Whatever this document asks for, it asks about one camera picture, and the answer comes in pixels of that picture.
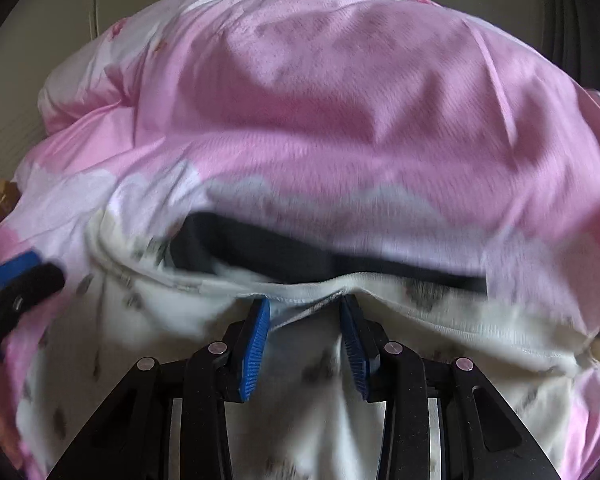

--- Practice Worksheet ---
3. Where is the white printed polo shirt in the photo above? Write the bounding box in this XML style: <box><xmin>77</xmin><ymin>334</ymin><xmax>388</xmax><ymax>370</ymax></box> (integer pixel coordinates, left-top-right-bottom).
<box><xmin>15</xmin><ymin>210</ymin><xmax>600</xmax><ymax>480</ymax></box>

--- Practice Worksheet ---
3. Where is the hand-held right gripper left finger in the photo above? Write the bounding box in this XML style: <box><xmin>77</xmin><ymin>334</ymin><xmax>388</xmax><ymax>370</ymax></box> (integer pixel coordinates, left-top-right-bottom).
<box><xmin>47</xmin><ymin>296</ymin><xmax>272</xmax><ymax>480</ymax></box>

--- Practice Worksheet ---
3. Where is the pink floral duvet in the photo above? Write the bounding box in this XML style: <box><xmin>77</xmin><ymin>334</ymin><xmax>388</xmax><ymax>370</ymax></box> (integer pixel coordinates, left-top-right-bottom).
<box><xmin>0</xmin><ymin>0</ymin><xmax>600</xmax><ymax>480</ymax></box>

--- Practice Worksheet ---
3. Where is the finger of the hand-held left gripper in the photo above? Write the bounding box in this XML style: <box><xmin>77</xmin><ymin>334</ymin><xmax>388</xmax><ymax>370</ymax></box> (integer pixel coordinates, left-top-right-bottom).
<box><xmin>0</xmin><ymin>252</ymin><xmax>43</xmax><ymax>292</ymax></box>
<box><xmin>0</xmin><ymin>263</ymin><xmax>66</xmax><ymax>361</ymax></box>

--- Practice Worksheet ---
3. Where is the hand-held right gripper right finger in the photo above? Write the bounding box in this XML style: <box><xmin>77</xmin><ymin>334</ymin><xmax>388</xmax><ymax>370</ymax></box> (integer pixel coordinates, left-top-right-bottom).
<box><xmin>339</xmin><ymin>294</ymin><xmax>562</xmax><ymax>480</ymax></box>

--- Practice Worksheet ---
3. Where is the pink and white pillow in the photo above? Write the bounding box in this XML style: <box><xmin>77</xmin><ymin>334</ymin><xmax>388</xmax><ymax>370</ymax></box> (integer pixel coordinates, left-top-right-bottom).
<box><xmin>36</xmin><ymin>15</ymin><xmax>146</xmax><ymax>136</ymax></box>

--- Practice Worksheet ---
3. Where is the white sliding wardrobe door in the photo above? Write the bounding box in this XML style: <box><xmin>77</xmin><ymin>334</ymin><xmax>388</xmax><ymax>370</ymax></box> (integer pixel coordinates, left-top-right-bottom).
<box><xmin>0</xmin><ymin>0</ymin><xmax>191</xmax><ymax>186</ymax></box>

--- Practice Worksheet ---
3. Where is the green curtain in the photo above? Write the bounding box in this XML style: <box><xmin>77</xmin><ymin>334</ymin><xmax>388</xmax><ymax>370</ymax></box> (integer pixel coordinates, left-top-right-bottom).
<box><xmin>525</xmin><ymin>0</ymin><xmax>600</xmax><ymax>96</ymax></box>

